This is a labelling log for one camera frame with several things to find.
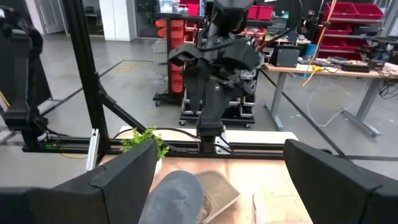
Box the thin yellow cable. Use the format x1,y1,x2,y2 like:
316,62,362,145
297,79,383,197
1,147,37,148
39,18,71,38
113,60,141,74

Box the glass door grey frame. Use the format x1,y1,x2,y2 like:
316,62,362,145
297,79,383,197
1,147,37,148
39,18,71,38
32,0,67,35

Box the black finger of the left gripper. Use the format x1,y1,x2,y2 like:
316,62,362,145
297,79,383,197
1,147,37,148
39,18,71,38
183,65,206,113

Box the black shelf rack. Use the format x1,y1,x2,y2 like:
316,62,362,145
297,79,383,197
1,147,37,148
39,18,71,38
152,12,274,108

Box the blue bucket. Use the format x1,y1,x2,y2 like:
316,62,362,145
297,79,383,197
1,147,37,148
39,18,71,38
305,43,318,59

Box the small green potted plant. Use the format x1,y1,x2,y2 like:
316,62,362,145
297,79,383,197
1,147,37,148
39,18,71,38
120,126,170,178

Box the silver aluminium bracket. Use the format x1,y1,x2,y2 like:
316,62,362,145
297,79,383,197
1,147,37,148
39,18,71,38
85,128,101,172

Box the orange storage bin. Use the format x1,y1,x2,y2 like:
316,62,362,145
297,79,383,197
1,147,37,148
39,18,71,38
154,17,185,29
157,27,185,40

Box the hanging yellow cable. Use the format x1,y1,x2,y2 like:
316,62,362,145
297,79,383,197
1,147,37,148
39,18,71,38
301,0,338,87

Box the white floor cable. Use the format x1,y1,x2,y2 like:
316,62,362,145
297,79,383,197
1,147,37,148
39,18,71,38
306,79,369,128

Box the large red bin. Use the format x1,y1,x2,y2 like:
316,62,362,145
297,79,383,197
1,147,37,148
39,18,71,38
325,2,358,19
317,24,352,35
353,3,385,20

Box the flat black device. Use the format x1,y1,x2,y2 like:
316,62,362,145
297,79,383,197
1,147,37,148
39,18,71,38
340,62,371,74

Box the black aluminium frame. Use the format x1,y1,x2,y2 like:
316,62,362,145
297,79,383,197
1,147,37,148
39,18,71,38
21,0,398,172

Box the black cable-wrapped stand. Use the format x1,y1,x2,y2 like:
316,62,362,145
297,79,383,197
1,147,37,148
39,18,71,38
0,6,47,152

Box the white wire basket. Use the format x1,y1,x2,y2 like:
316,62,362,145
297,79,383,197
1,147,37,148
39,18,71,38
151,38,171,93

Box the clear plastic storage box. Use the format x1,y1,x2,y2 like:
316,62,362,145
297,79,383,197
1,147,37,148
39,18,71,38
159,0,174,14

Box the black box on table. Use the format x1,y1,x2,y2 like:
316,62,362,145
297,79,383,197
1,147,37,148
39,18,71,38
269,45,302,68

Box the beige cap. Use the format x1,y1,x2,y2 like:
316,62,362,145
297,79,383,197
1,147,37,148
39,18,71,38
194,170,242,224

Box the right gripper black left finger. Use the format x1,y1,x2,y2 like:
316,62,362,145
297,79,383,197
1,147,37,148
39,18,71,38
0,140,158,224

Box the wooden work table grey legs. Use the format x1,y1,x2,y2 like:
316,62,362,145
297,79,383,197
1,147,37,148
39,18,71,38
262,62,398,138

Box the chrome wire shelving rack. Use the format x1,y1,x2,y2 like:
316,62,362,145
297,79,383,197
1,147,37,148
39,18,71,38
317,0,392,62

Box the black partition panel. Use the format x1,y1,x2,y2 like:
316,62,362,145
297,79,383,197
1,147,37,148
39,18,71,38
29,52,53,108

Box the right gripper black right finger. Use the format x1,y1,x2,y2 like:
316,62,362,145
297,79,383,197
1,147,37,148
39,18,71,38
283,139,398,224

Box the clear plastic bin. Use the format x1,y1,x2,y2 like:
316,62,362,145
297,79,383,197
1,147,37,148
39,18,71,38
251,191,312,224

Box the blue denim cap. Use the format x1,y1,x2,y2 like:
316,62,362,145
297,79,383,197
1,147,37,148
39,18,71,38
138,170,205,224

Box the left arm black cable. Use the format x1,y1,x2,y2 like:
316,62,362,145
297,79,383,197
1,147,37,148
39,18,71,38
112,126,200,141

